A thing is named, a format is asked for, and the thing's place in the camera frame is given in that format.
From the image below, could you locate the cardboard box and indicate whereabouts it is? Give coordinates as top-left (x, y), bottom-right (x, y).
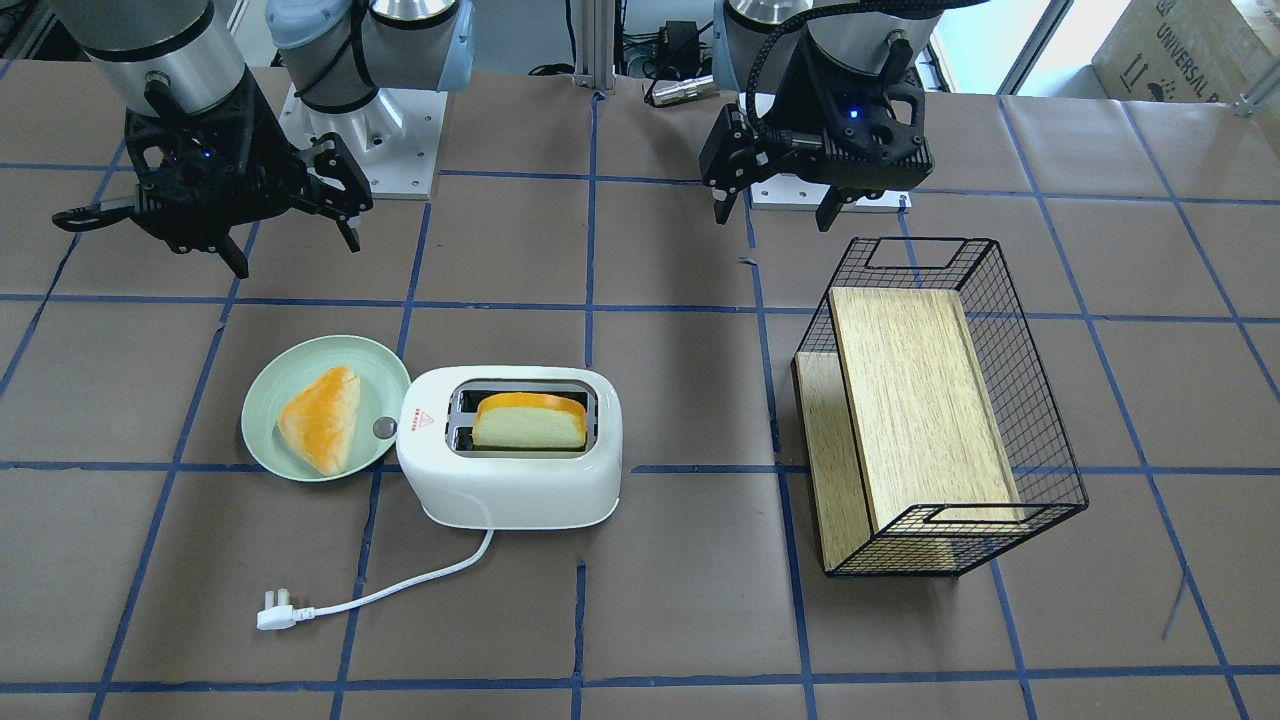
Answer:
top-left (1092, 1), bottom-right (1279, 102)

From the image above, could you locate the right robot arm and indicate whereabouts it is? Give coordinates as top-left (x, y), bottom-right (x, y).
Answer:
top-left (52, 1), bottom-right (474, 279)

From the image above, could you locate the white toaster power cable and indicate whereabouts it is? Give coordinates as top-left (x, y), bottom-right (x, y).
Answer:
top-left (256, 528), bottom-right (497, 632)

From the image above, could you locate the wooden board in basket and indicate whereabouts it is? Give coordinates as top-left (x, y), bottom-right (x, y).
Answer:
top-left (794, 287), bottom-right (1030, 577)

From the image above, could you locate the aluminium frame post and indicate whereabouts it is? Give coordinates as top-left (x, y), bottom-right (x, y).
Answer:
top-left (570, 1), bottom-right (622, 96)

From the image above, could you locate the light green round plate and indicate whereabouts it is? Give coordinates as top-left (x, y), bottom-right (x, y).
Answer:
top-left (239, 334), bottom-right (410, 482)

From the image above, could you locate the bread slice in toaster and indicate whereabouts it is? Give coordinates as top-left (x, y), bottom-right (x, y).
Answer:
top-left (471, 392), bottom-right (588, 450)

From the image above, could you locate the triangular bread on plate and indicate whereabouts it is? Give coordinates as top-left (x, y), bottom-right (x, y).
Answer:
top-left (276, 365), bottom-right (362, 477)

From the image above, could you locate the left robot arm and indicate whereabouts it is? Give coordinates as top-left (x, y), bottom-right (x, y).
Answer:
top-left (698, 1), bottom-right (961, 231)

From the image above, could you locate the black wire basket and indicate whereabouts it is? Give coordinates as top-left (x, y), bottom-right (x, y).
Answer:
top-left (796, 237), bottom-right (1088, 577)

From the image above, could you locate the silver cylindrical connector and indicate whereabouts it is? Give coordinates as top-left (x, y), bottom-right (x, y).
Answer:
top-left (646, 76), bottom-right (719, 108)

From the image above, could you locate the black power adapter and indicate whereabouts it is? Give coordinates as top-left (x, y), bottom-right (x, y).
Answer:
top-left (655, 20), bottom-right (701, 63)

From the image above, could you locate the white two-slot toaster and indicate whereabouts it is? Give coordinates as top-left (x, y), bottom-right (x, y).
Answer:
top-left (396, 365), bottom-right (625, 530)

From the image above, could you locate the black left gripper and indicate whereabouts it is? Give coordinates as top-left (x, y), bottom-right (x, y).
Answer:
top-left (698, 38), bottom-right (934, 232)

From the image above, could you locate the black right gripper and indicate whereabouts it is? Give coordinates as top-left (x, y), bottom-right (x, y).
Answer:
top-left (52, 70), bottom-right (374, 279)

